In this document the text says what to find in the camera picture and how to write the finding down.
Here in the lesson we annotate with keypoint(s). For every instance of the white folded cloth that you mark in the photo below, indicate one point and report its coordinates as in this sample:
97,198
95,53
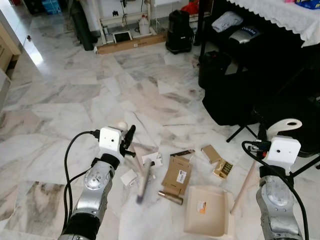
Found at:
227,21

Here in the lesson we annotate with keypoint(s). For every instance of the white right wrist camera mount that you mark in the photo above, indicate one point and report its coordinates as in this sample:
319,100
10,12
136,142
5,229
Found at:
283,150

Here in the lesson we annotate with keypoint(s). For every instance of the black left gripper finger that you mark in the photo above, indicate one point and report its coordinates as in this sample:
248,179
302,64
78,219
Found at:
132,134

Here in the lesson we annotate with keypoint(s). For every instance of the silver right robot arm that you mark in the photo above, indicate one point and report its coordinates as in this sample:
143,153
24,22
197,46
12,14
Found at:
277,200

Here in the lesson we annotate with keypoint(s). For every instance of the black canister vacuum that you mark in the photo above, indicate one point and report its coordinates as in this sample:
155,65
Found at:
179,32

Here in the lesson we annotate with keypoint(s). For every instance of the flattened brown cardboard box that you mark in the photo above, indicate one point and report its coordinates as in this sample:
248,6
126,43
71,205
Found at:
176,175

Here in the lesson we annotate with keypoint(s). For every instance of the black square case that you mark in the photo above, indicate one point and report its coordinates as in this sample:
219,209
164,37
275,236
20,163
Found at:
215,67

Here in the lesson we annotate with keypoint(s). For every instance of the black rolled mat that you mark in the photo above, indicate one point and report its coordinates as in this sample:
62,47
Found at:
82,25

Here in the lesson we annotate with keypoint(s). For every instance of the silver and black bag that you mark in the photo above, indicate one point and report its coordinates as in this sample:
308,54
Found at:
243,35

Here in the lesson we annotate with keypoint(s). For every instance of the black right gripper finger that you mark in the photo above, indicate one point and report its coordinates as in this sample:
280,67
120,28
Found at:
262,131

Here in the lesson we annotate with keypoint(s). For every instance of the orange and white label scrap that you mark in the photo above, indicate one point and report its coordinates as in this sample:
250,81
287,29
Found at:
202,207

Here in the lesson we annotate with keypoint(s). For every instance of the black folding chair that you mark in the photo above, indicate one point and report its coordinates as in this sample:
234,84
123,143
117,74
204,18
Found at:
292,122

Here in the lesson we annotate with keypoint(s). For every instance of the white lace tablecloth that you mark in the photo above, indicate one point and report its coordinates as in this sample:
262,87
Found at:
280,17

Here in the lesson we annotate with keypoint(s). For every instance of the small tan cardboard box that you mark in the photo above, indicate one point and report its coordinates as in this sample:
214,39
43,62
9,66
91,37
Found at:
211,153

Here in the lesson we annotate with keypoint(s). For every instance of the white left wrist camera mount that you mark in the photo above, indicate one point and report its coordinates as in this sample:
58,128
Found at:
110,139

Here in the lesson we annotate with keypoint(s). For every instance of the dark blue printed box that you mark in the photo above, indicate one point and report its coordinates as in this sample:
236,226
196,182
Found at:
307,3

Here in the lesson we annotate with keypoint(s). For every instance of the small gold box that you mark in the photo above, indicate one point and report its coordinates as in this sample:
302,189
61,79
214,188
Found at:
223,169

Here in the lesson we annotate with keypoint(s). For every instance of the long brown cardboard box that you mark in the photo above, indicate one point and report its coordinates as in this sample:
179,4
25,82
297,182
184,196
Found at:
132,44

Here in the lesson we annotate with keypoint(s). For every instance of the thin black strip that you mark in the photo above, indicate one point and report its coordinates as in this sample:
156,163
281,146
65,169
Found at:
182,152

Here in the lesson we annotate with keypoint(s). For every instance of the white framed tablet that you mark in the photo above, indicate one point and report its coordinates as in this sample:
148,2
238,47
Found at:
123,36

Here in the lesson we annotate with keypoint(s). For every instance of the red plastic bag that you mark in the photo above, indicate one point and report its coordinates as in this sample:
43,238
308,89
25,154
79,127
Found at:
190,7

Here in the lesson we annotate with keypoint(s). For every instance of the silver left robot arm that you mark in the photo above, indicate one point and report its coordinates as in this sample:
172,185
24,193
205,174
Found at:
95,185

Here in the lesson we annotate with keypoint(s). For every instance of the white paper scrap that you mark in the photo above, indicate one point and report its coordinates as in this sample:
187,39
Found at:
129,177
157,159

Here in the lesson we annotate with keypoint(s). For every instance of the brown metallic tube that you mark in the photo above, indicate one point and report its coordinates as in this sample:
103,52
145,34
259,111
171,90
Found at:
170,197

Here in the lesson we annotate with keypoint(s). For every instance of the beige low cabinet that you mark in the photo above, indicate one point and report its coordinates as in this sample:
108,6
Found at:
6,45

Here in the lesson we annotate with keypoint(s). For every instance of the white plastic bottle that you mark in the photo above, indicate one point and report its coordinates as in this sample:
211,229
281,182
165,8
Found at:
144,26

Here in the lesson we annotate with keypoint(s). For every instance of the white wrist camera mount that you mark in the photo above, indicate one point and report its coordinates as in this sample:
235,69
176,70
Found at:
283,150
110,139

